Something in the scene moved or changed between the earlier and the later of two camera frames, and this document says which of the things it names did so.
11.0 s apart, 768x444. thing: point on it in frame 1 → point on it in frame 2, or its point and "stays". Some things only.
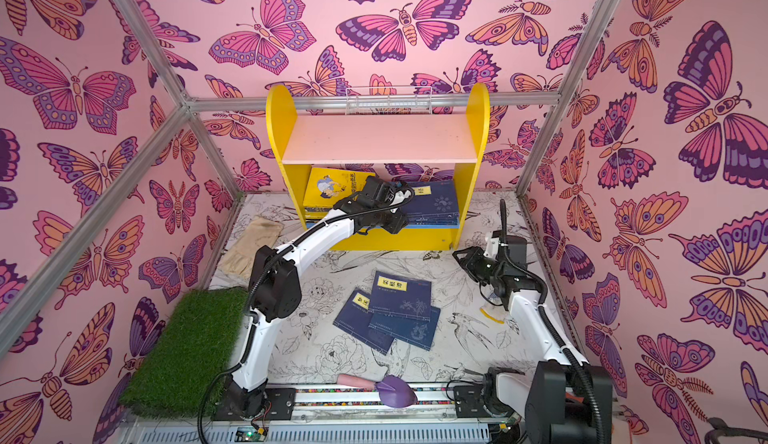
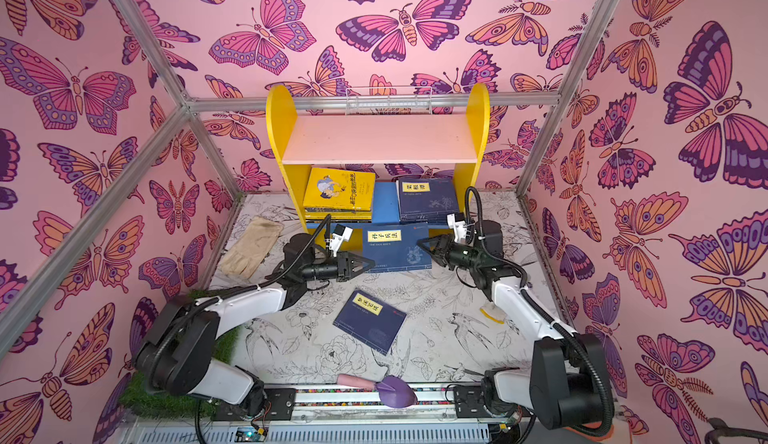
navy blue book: [401, 296] → [427, 200]
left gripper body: [383, 217] → [319, 270]
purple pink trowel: [393, 390] stays
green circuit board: [251, 434] stays
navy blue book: [354, 319] stays
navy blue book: [416, 332] → [394, 247]
